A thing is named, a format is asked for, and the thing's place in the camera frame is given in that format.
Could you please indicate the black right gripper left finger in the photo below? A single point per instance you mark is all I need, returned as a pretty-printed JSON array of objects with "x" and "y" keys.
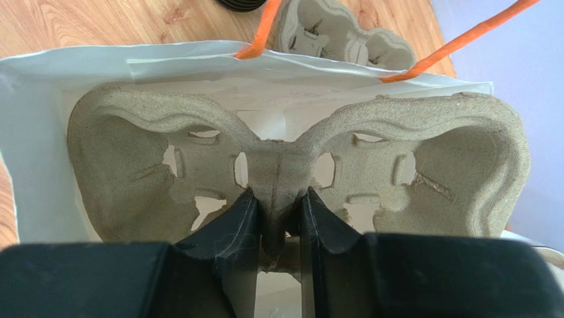
[{"x": 211, "y": 273}]

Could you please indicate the white paper takeout bag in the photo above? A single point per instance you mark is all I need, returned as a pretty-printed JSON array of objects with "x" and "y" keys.
[{"x": 278, "y": 95}]

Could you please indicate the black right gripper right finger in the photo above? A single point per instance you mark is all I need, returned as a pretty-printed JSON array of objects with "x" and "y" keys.
[{"x": 348, "y": 274}]

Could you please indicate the grey pulp cup carrier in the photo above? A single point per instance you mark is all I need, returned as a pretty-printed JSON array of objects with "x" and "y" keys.
[{"x": 448, "y": 165}]

